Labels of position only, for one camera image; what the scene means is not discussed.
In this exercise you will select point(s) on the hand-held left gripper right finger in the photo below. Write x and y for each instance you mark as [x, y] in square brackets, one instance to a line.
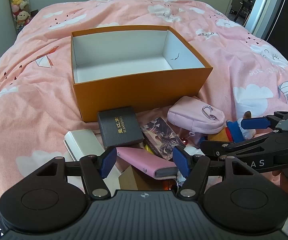
[181, 161]

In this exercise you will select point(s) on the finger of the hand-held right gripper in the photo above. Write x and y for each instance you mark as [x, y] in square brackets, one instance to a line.
[234, 150]
[255, 123]

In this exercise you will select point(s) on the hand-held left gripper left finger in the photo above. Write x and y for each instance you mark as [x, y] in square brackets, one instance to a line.
[108, 161]

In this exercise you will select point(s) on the fox plush toy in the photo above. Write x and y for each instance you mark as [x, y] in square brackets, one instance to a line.
[234, 132]

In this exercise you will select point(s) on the white rectangular box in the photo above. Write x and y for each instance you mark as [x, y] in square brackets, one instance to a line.
[83, 142]

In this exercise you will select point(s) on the brown cardboard box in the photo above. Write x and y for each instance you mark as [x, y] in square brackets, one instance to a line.
[134, 180]

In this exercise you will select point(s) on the pink leather wallet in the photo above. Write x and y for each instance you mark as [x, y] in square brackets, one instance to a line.
[144, 161]

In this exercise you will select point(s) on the pink zip pouch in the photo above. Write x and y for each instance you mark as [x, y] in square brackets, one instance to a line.
[191, 116]

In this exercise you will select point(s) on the orange cardboard box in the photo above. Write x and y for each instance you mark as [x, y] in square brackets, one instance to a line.
[134, 97]

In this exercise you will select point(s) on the person's right hand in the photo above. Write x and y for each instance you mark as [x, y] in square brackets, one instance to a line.
[287, 183]

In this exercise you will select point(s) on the illustrated card box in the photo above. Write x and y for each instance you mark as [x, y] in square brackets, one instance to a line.
[162, 135]

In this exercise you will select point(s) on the pink cloud print blanket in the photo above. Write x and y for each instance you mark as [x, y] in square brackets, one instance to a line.
[33, 80]

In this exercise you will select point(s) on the black chair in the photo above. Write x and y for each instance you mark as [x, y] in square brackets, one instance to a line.
[244, 8]

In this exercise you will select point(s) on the column of plush toys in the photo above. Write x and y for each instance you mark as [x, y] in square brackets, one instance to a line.
[18, 2]

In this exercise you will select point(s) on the white sliding door frame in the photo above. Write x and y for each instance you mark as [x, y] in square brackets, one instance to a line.
[264, 10]

